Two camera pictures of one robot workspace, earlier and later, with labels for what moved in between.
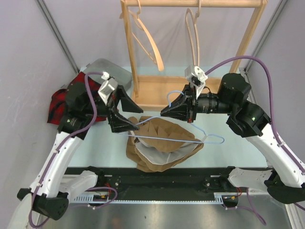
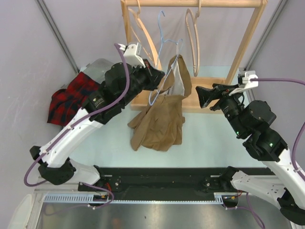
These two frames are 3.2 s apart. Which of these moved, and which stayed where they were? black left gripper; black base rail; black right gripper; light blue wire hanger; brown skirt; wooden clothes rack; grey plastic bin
Moved: light blue wire hanger; black right gripper; black left gripper; brown skirt
Stayed: wooden clothes rack; black base rail; grey plastic bin
